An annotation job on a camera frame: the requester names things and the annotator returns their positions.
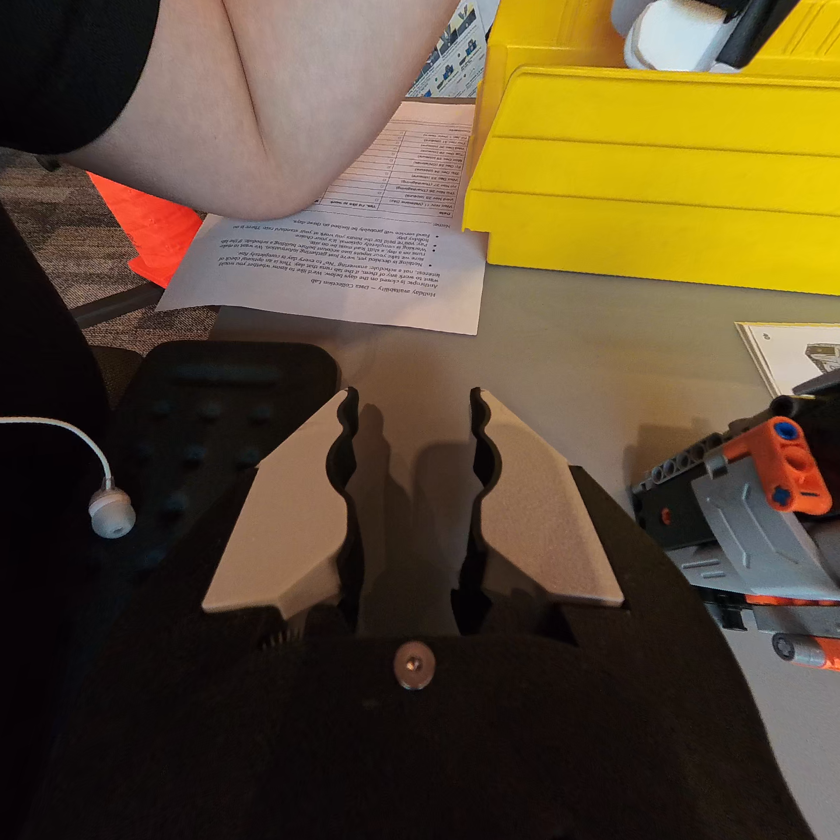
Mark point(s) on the person's left forearm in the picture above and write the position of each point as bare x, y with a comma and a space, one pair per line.
295, 118

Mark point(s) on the black chair armrest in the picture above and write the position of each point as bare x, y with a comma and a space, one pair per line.
216, 407

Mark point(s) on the person's black shirt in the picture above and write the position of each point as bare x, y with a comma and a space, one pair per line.
65, 72

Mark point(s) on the orange floor cone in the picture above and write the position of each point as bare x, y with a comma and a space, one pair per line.
157, 229

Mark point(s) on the yellow plastic bin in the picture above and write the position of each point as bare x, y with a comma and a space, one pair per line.
656, 184

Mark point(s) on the white desk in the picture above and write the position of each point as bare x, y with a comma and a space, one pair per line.
590, 367

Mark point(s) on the printed paper sheet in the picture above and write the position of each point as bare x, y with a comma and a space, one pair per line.
328, 275

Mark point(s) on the building instruction booklet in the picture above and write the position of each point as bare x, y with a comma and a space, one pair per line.
781, 354

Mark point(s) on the grey brick-built model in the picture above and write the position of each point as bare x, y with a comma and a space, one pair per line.
754, 531

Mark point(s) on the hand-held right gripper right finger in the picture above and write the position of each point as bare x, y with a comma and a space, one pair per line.
551, 525

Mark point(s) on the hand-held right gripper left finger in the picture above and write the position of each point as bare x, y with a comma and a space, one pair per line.
289, 525

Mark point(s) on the illustrated printed leaflet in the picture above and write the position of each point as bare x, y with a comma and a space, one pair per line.
453, 52

